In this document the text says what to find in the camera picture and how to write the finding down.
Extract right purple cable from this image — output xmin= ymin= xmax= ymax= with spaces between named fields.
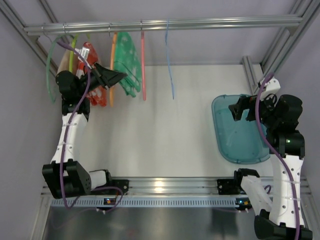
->
xmin=254 ymin=72 xmax=301 ymax=240

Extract green plastic hanger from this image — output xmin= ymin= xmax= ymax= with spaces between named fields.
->
xmin=45 ymin=33 xmax=74 ymax=104

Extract grey cable duct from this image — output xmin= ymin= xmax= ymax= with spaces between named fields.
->
xmin=51 ymin=198 xmax=248 ymax=209

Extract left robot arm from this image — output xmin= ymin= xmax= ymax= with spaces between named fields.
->
xmin=42 ymin=63 xmax=127 ymax=199

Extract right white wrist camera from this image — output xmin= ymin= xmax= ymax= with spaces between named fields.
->
xmin=261 ymin=77 xmax=281 ymax=99

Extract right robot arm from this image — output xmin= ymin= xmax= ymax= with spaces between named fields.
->
xmin=228 ymin=93 xmax=313 ymax=240

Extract red patterned trousers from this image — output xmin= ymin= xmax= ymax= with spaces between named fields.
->
xmin=76 ymin=41 xmax=108 ymax=107

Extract aluminium frame posts right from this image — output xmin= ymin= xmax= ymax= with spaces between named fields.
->
xmin=241 ymin=0 xmax=320 ymax=93

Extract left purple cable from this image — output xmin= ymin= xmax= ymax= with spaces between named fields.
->
xmin=56 ymin=41 xmax=124 ymax=215

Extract aluminium frame post left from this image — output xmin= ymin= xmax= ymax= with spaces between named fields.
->
xmin=0 ymin=0 xmax=49 ymax=66

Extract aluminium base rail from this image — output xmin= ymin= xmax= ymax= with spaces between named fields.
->
xmin=41 ymin=175 xmax=312 ymax=201

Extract blue plastic hanger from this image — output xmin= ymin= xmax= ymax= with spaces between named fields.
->
xmin=164 ymin=19 xmax=175 ymax=100

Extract lime green hanger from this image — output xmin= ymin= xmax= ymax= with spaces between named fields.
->
xmin=68 ymin=34 xmax=79 ymax=73

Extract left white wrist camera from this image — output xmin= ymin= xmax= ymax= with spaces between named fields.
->
xmin=75 ymin=46 xmax=90 ymax=62

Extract teal plastic bin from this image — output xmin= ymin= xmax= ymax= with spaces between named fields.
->
xmin=211 ymin=94 xmax=270 ymax=165

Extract pink plastic hanger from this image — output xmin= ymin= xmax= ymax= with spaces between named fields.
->
xmin=141 ymin=31 xmax=147 ymax=101

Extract green patterned trousers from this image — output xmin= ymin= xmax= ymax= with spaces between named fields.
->
xmin=113 ymin=32 xmax=142 ymax=98

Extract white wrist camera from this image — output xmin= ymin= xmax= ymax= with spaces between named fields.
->
xmin=75 ymin=46 xmax=90 ymax=62
xmin=261 ymin=77 xmax=281 ymax=99

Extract purple cable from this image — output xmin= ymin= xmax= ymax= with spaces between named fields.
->
xmin=56 ymin=41 xmax=124 ymax=215
xmin=254 ymin=72 xmax=301 ymax=240

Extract aluminium hanging rail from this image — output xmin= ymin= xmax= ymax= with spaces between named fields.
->
xmin=23 ymin=14 xmax=303 ymax=36

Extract orange plastic hanger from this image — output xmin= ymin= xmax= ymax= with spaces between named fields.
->
xmin=108 ymin=31 xmax=118 ymax=108

